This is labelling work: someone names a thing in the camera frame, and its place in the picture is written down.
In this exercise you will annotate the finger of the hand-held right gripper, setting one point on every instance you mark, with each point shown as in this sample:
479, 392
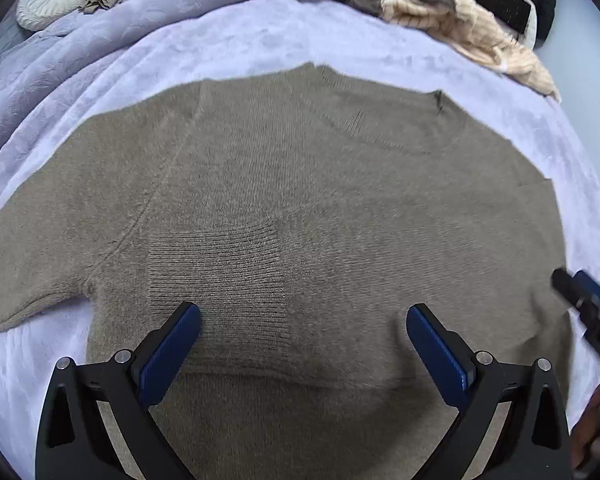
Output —
592, 305

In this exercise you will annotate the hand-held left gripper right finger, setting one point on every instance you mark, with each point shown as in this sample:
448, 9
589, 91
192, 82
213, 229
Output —
435, 350

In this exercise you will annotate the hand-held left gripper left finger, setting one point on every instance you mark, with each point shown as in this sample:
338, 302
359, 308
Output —
172, 350

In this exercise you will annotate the olive brown knit sweater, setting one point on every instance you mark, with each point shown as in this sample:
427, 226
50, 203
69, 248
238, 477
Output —
300, 200

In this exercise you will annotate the person's right hand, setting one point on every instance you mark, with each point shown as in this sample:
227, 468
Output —
587, 435

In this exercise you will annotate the black speckled garment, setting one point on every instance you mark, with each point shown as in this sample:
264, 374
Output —
502, 5

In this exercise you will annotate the lavender embossed blanket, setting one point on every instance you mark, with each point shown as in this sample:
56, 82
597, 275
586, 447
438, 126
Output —
260, 35

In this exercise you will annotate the round white pleated cushion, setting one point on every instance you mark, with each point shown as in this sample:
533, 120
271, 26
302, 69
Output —
52, 0

